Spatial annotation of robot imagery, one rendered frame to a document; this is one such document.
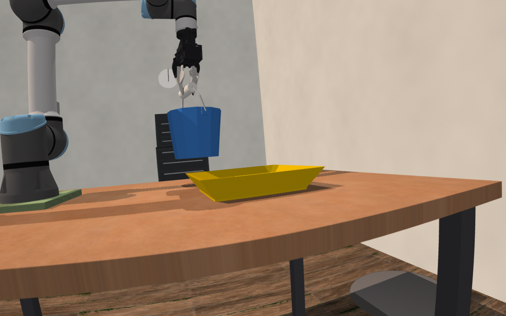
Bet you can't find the yellow square tray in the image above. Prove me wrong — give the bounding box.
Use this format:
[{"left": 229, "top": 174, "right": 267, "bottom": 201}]
[{"left": 186, "top": 165, "right": 325, "bottom": 202}]

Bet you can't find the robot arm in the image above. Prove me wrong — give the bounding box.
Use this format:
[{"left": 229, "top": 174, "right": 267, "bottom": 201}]
[{"left": 0, "top": 0, "right": 198, "bottom": 204}]

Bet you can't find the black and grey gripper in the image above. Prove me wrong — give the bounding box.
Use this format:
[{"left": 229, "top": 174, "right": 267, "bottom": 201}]
[{"left": 172, "top": 27, "right": 202, "bottom": 95}]

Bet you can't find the blue bucket with grey wire handle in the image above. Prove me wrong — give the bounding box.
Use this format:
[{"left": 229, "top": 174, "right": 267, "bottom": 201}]
[{"left": 167, "top": 82, "right": 221, "bottom": 159}]

